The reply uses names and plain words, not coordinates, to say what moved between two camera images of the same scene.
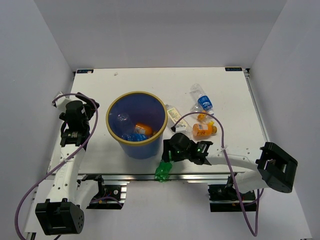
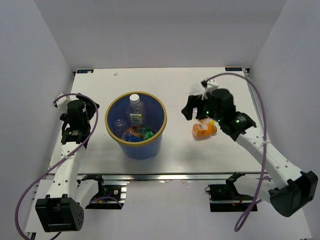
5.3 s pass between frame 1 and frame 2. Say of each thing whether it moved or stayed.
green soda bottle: moved
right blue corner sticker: stayed
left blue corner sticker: stayed
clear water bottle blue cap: stayed
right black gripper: moved
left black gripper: stayed
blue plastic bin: stayed
